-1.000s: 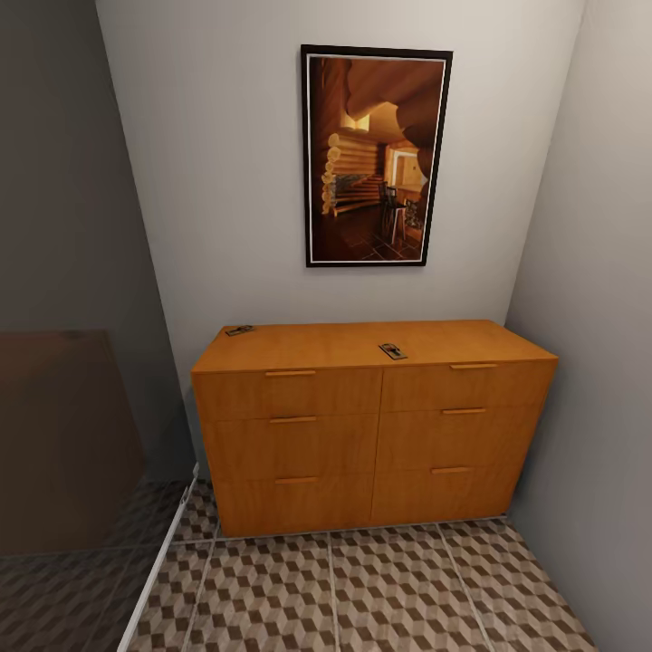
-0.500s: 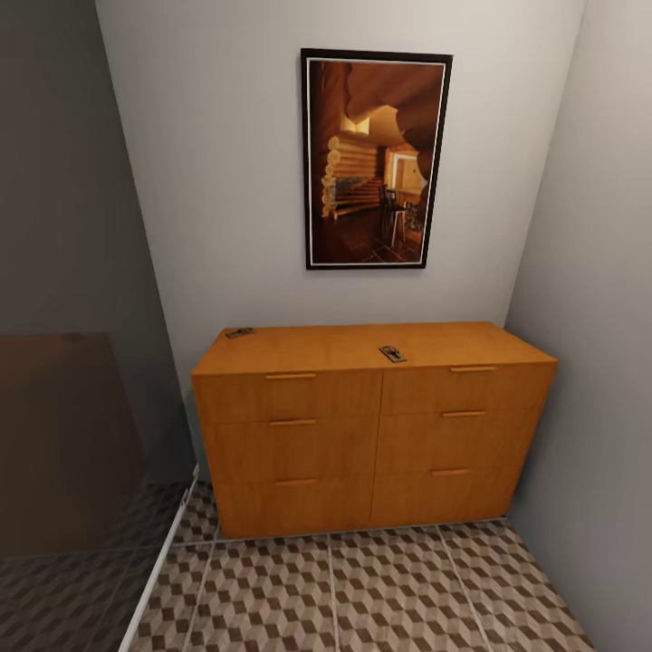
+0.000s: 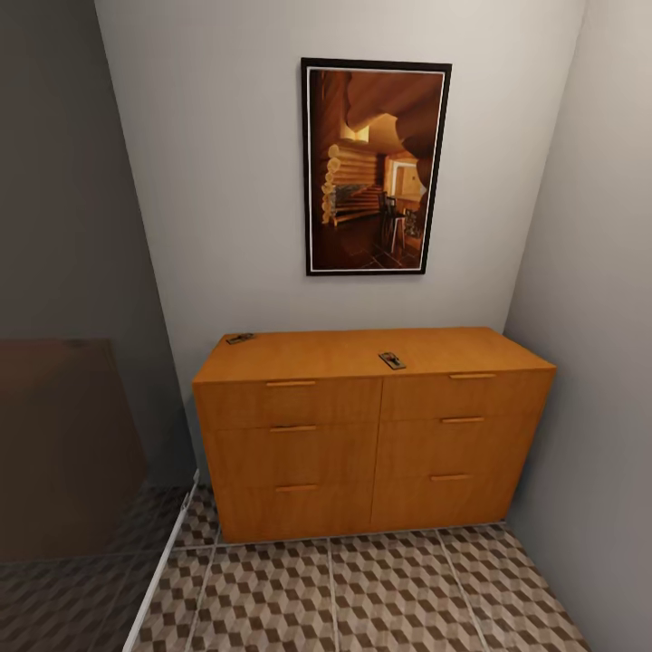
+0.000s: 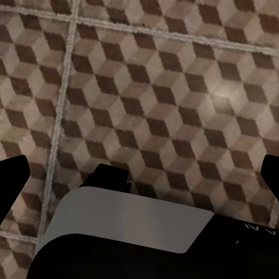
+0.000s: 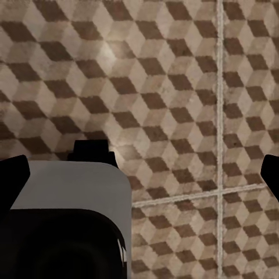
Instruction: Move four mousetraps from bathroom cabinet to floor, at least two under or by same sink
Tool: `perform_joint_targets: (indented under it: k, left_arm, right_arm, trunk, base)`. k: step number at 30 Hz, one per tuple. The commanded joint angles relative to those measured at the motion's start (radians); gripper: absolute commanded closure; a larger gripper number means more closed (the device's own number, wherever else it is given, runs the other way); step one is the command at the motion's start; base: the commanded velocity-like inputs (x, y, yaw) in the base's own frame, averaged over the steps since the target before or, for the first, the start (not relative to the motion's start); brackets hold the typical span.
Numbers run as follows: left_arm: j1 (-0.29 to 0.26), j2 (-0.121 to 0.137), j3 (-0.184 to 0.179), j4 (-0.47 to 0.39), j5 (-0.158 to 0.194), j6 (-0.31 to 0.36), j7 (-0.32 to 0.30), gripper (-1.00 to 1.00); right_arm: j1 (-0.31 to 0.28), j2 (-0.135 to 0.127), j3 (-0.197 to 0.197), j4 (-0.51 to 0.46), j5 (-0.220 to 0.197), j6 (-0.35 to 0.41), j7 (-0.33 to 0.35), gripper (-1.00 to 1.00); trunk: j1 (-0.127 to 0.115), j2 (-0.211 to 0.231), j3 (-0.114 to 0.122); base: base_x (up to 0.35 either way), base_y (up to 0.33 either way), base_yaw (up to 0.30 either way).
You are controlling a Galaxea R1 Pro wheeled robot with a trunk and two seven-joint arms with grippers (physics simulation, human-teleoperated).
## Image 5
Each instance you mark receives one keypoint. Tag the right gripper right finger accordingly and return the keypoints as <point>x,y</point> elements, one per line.
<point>270,173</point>

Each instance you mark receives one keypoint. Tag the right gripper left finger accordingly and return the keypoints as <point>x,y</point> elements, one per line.
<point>14,174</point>

